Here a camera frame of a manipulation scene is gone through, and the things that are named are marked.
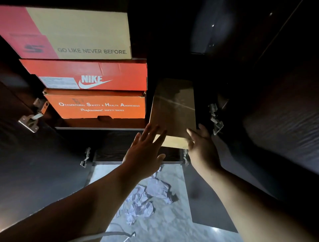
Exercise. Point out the person's left hand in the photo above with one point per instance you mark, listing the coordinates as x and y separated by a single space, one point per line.
144 159

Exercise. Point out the person's right hand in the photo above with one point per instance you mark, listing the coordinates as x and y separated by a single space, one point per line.
203 152

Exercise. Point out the white paper pile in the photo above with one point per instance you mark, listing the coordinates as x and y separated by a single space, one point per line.
157 189

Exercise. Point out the tan cardboard shoebox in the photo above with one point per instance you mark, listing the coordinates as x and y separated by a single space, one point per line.
174 119

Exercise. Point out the orange shoe box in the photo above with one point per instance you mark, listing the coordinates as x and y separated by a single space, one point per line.
124 113

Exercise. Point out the red and white shoe box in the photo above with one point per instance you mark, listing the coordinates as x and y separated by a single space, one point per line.
127 74

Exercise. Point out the dark wooden cabinet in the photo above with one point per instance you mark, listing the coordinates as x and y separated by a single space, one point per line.
249 74

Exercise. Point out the red and tan shoe box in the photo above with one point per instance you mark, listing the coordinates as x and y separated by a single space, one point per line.
87 30

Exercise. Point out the person's right forearm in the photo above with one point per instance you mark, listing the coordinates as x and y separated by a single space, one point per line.
249 204

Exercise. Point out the person's left forearm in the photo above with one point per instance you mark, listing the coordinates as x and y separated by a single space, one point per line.
74 212

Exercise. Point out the silver cabinet hinge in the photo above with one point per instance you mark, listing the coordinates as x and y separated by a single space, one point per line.
185 158
216 124
28 122
86 158

